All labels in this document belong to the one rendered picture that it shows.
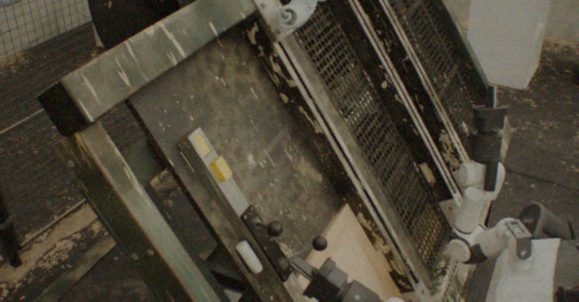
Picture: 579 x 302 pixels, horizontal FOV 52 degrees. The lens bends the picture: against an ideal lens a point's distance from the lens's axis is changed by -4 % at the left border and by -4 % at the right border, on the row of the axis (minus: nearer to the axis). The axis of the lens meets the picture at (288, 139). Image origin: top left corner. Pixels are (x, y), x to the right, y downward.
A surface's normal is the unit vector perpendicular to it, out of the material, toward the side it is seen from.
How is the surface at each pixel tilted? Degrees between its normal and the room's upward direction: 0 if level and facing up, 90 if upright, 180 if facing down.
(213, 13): 58
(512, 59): 90
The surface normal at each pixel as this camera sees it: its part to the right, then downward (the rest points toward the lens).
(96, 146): 0.76, -0.28
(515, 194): -0.01, -0.85
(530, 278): -0.37, -0.87
